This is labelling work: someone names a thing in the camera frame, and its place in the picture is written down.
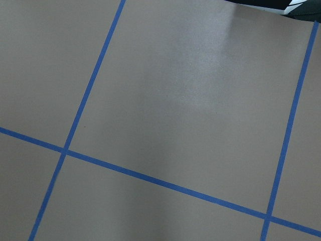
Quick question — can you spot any black object beyond table edge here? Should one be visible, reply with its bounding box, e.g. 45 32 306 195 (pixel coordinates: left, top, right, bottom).
229 0 320 17

